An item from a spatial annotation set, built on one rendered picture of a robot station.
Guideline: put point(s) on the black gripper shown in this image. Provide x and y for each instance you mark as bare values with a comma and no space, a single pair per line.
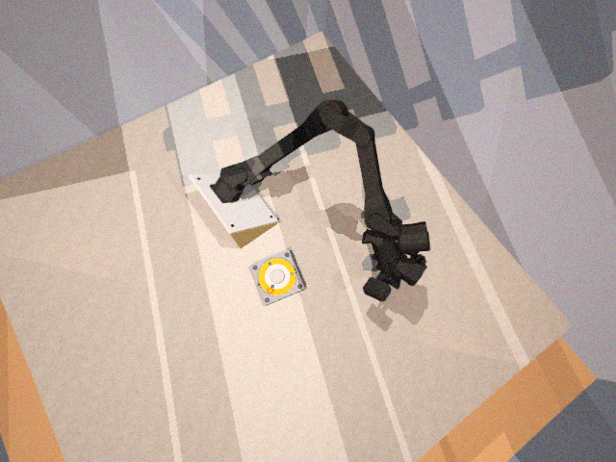
378,287

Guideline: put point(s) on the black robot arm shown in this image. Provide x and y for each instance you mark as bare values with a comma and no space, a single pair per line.
386,227

